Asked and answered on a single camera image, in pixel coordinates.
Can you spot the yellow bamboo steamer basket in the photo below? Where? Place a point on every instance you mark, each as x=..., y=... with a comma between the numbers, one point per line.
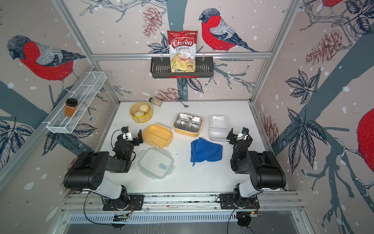
x=143, y=119

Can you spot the yellow lunch box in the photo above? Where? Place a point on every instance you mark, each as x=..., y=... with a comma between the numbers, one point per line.
x=188, y=125

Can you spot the white bun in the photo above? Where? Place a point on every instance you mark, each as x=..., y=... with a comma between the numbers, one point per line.
x=139, y=113
x=144, y=108

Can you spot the small spice jar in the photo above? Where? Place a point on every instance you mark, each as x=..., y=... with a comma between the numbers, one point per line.
x=155, y=101

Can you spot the black wall basket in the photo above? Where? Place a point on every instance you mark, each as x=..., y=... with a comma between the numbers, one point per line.
x=160, y=69

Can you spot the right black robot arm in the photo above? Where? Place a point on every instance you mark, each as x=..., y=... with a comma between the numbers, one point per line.
x=262, y=167

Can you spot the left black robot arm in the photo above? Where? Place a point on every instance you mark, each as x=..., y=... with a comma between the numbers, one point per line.
x=87, y=174

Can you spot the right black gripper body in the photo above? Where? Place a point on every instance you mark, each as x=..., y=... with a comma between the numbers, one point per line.
x=234, y=148

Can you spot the yellow lunch box lid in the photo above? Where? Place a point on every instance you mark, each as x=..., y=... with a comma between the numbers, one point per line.
x=157, y=135

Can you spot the blue cleaning cloth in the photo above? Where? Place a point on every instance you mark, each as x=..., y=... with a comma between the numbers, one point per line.
x=203, y=150

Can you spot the right white bun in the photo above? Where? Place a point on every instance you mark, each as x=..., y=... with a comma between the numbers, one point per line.
x=144, y=108

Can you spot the orange jar black lid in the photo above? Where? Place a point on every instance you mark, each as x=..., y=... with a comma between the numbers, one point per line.
x=70, y=107

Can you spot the red cassava chips bag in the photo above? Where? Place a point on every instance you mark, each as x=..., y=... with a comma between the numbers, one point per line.
x=182, y=50

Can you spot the aluminium mounting rail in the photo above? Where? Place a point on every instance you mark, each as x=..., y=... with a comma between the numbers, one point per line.
x=183, y=202

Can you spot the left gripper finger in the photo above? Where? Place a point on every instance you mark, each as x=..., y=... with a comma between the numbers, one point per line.
x=125, y=130
x=140, y=137

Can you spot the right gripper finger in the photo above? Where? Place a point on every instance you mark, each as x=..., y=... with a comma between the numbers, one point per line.
x=245, y=131
x=232, y=138

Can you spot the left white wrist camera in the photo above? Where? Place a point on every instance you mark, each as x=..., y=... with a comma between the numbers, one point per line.
x=127, y=137

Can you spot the left white bun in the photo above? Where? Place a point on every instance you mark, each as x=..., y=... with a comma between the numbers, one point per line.
x=139, y=113

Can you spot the clear lunch box lid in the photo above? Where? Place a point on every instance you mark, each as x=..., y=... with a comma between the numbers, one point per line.
x=156, y=164

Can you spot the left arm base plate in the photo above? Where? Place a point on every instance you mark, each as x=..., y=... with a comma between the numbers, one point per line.
x=126, y=203

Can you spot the white wire shelf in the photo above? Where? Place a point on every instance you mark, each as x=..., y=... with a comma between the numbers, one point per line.
x=89, y=87

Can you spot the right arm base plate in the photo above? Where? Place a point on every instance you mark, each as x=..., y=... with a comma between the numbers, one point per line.
x=228, y=202

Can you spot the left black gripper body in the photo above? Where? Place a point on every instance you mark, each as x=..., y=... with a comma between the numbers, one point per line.
x=130, y=146

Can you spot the clear plastic lunch box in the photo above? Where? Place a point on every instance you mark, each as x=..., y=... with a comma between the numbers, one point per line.
x=218, y=128

